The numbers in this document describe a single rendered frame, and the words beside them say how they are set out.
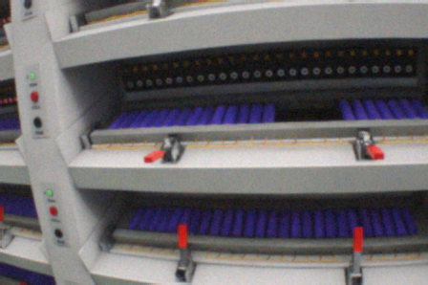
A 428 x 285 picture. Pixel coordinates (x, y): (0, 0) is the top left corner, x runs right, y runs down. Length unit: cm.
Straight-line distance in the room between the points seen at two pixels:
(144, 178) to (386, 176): 33
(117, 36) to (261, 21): 20
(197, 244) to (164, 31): 35
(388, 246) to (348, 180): 16
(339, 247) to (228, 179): 22
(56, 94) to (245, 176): 32
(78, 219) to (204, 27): 37
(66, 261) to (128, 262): 12
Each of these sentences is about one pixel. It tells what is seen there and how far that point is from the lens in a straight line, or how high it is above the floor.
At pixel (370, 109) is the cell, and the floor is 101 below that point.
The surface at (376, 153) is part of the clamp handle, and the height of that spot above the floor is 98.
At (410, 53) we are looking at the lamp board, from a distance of 59.
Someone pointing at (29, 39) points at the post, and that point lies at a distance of 58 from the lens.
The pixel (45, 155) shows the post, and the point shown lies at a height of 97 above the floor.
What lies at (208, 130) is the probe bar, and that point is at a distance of 47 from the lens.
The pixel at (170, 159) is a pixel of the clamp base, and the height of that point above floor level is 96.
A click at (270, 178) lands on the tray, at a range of 43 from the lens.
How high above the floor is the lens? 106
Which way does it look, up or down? 10 degrees down
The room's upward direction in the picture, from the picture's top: 4 degrees counter-clockwise
